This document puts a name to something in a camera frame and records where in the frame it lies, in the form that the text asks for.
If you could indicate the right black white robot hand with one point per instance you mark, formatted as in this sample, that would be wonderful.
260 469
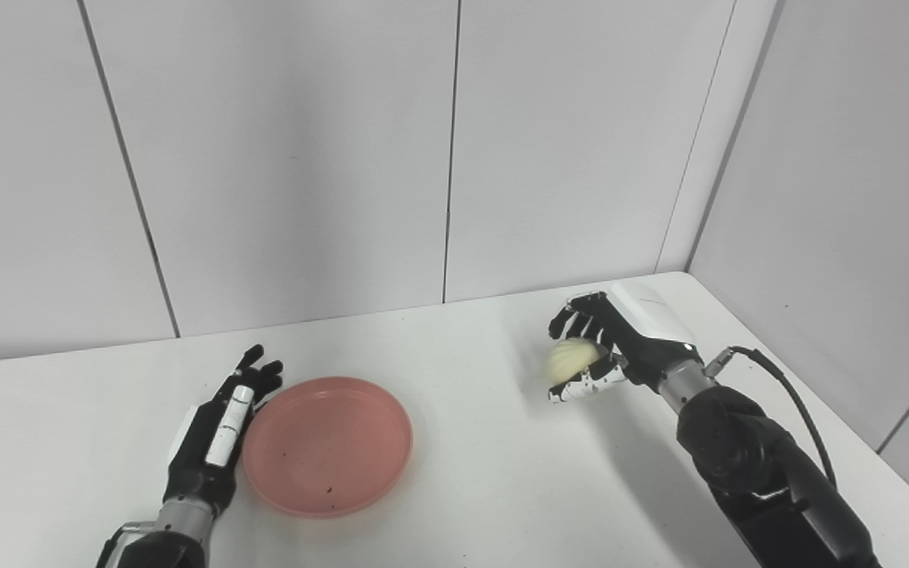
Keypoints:
648 339

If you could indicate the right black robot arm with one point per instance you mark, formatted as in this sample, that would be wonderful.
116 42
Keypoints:
770 473

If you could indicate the cream steamed bun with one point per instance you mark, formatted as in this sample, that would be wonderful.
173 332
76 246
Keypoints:
569 359

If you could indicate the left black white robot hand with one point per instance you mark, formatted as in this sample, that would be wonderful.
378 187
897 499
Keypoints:
196 461

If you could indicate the pink round plate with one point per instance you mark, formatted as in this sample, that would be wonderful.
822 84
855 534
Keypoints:
327 446

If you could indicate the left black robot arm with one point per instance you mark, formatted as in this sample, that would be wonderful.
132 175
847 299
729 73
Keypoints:
155 546

